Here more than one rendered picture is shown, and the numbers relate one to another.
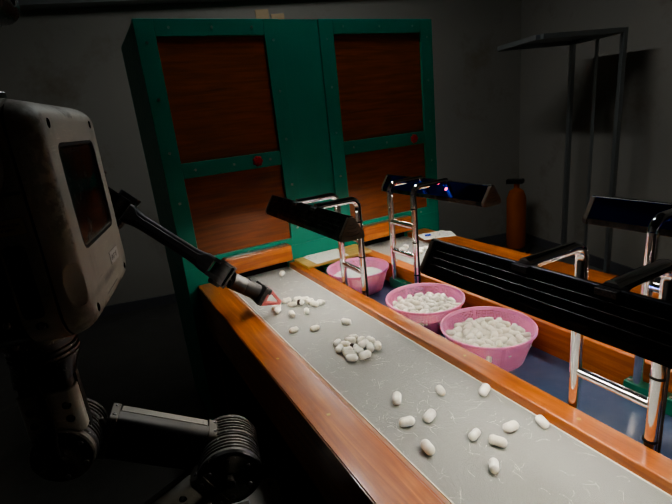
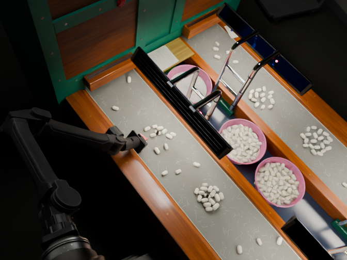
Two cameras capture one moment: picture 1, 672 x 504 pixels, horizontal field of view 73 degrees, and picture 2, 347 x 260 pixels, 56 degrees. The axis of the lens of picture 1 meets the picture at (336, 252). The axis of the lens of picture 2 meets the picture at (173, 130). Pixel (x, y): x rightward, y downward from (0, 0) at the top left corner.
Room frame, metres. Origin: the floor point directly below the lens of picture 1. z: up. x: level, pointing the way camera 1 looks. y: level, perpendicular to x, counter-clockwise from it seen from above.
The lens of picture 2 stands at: (0.83, 0.46, 2.25)
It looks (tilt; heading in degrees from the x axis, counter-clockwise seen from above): 62 degrees down; 331
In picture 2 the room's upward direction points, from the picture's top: 19 degrees clockwise
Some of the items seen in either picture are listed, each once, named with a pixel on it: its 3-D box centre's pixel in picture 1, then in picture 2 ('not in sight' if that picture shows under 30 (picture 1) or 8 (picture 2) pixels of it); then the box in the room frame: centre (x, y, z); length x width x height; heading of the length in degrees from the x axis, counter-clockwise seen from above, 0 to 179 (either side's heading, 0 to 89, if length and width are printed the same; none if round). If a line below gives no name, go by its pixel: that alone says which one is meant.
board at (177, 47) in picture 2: (333, 255); (165, 57); (2.01, 0.02, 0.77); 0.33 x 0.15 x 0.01; 117
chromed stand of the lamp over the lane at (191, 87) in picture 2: (332, 257); (187, 111); (1.57, 0.01, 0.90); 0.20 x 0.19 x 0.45; 27
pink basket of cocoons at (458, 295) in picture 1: (425, 309); (239, 144); (1.42, -0.28, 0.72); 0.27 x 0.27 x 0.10
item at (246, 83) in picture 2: (419, 234); (241, 75); (1.75, -0.34, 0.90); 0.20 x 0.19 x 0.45; 27
